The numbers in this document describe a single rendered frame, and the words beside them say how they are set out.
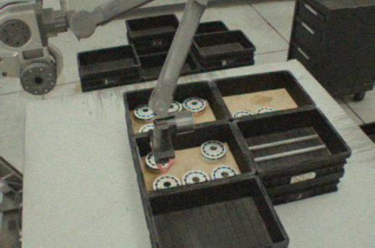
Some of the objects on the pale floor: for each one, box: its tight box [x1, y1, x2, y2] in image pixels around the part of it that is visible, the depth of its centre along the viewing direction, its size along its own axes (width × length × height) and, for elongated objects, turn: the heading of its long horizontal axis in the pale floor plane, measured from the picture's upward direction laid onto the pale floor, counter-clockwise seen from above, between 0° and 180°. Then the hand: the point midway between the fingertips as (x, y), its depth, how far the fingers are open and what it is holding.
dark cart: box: [286, 0, 375, 101], centre depth 310 cm, size 60×45×90 cm
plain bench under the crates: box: [21, 59, 375, 248], centre depth 190 cm, size 160×160×70 cm
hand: (162, 163), depth 140 cm, fingers open, 6 cm apart
